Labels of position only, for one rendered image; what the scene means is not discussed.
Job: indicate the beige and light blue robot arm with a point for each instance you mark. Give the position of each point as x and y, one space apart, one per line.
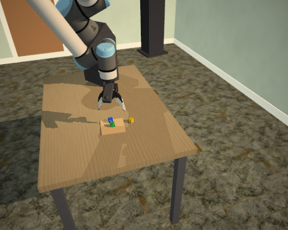
69 21

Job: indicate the tan flat mat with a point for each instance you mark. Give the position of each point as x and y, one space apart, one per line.
107 129

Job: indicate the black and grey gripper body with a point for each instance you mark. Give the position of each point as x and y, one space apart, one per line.
115 86

